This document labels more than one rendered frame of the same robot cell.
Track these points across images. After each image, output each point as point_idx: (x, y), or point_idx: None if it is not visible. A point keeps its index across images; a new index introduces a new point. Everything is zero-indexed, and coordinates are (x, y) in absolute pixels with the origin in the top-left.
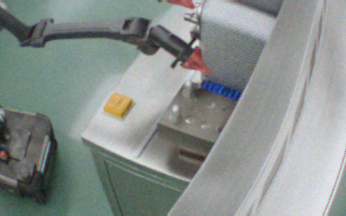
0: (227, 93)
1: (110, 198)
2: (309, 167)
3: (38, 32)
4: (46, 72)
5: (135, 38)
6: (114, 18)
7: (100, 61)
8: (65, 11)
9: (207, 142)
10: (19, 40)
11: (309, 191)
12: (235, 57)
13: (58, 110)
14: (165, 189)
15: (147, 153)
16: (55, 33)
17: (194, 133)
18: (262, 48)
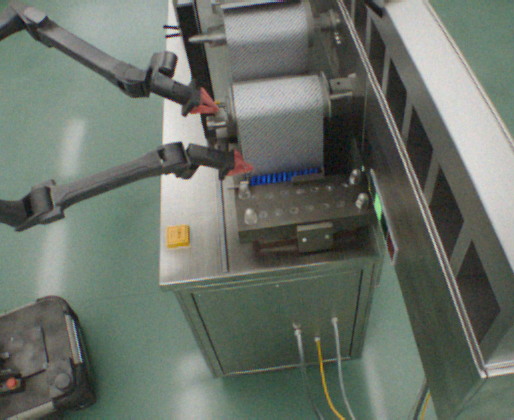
0: (276, 178)
1: (197, 332)
2: None
3: (44, 203)
4: (9, 252)
5: (180, 166)
6: (54, 166)
7: (72, 213)
8: None
9: (290, 226)
10: (12, 224)
11: None
12: (277, 141)
13: (55, 281)
14: (261, 288)
15: (233, 262)
16: (74, 195)
17: (274, 224)
18: (307, 117)
